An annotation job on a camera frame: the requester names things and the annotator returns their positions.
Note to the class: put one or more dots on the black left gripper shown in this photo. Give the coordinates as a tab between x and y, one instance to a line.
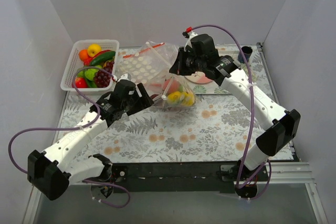
139	98

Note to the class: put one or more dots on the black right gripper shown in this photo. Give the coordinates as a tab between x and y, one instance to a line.
182	60

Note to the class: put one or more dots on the dark purple plum toy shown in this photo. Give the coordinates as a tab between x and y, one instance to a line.
156	97

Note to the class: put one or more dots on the pink peach toy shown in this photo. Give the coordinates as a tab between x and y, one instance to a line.
170	86

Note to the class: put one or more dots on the dotted zip top bag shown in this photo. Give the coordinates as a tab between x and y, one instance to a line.
155	86

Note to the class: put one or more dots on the dotted zip bag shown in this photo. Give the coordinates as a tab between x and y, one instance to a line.
146	62
155	86

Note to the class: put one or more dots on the yellow lemon toy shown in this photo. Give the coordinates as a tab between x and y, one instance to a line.
175	98

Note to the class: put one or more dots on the green lime toy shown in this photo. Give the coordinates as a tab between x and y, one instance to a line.
91	74

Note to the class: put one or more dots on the red chili pepper toy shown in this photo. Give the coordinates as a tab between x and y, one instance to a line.
90	59

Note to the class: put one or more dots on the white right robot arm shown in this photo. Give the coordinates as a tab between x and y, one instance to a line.
279	125

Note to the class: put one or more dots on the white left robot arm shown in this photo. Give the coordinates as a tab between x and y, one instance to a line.
51	172

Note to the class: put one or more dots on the pink beige round plate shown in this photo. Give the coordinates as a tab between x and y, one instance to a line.
198	78

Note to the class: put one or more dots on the purple grape bunch toy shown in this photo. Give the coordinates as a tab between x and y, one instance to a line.
102	79

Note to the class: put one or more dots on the green cucumber toy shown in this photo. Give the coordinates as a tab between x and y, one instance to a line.
103	58

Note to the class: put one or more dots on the red apple toy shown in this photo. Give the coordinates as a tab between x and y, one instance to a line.
80	83

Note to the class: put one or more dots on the small green apple toy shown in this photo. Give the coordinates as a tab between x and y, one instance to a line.
81	74

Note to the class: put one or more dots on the floral serving tray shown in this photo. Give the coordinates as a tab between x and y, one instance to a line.
213	88

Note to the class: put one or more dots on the floral tablecloth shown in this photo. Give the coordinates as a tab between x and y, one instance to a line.
214	129

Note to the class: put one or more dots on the dark blue cup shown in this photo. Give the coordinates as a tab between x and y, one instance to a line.
247	53

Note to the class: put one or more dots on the small orange tangerine toy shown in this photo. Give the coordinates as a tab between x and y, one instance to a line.
83	55

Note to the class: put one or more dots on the white plastic fruit basket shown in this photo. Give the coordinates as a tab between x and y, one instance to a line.
74	63

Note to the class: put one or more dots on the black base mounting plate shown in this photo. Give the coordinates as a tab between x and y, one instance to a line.
222	177

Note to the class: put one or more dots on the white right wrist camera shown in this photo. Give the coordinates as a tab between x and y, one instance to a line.
188	34

